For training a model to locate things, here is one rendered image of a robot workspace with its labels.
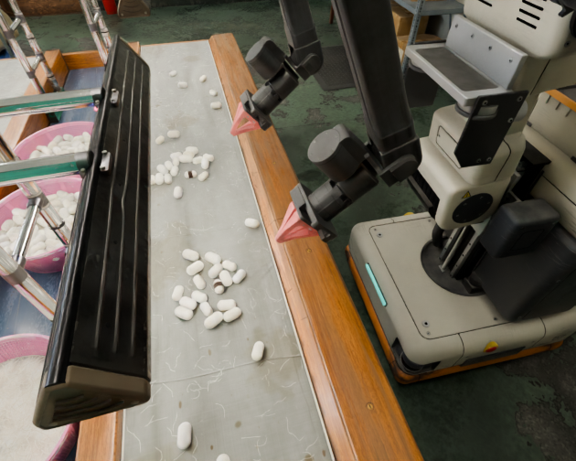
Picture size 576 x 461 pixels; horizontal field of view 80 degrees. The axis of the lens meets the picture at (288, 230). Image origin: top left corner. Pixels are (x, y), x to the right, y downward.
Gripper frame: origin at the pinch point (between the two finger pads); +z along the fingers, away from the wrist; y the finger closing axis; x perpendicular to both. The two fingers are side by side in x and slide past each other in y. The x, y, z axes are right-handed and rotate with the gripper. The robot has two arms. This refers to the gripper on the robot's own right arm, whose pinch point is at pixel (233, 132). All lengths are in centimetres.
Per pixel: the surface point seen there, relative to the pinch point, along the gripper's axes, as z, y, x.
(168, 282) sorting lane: 22.9, 33.0, -3.8
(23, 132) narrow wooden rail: 52, -32, -32
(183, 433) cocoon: 20, 62, -4
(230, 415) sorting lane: 16, 61, 2
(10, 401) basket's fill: 43, 49, -20
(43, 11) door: 180, -448, -50
